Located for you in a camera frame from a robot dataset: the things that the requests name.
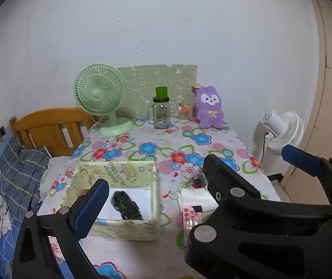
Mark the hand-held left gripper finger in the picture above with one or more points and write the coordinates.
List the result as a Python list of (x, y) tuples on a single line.
[(91, 209)]

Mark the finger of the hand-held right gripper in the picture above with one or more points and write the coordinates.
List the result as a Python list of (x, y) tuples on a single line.
[(221, 177), (301, 159)]

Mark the yellow printed fabric storage box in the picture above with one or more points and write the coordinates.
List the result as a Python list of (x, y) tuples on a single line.
[(131, 174)]

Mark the white floor fan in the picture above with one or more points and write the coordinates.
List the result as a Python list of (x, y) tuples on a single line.
[(288, 133)]

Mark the white pink tissue pack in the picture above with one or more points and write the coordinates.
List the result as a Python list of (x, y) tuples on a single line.
[(193, 197)]

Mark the black plastic bag roll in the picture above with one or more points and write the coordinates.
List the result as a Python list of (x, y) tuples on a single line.
[(126, 206)]

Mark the purple plush rabbit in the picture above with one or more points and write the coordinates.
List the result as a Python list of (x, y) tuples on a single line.
[(209, 107)]

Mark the cotton swab jar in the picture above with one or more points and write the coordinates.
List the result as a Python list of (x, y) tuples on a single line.
[(183, 116)]

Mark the floral tablecloth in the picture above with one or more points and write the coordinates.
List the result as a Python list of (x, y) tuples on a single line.
[(154, 148)]

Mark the orange clip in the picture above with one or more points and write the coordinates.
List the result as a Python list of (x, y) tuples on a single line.
[(186, 108)]

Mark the grey plaid pillow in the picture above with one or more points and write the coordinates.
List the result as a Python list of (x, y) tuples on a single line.
[(20, 174)]

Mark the glass mug jar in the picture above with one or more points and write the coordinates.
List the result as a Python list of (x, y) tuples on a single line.
[(161, 114)]

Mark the wooden bed headboard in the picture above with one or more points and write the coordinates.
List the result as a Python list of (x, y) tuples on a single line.
[(52, 125)]

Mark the blue grid bed sheet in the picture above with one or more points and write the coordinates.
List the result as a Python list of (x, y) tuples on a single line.
[(6, 252)]

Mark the green plastic cup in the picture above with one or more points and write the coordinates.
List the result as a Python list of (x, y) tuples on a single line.
[(161, 92)]

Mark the green desk fan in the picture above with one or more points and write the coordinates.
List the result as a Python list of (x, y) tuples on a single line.
[(99, 94)]

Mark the green patterned board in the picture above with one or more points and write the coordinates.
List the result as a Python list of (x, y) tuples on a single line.
[(154, 77)]

